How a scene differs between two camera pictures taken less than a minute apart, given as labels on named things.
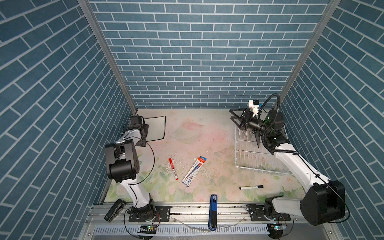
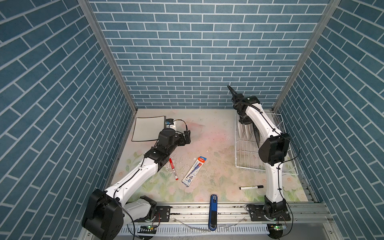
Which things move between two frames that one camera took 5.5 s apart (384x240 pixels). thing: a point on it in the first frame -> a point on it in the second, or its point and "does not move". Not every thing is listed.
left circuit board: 148,229 does not move
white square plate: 156,127 does not move
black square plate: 257,136 does not move
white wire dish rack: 251,153 does not move
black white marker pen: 251,187 does not move
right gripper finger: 235,114 -> 233,92
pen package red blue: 192,174 does not move
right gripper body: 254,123 -> 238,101
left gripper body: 143,128 -> 182,142
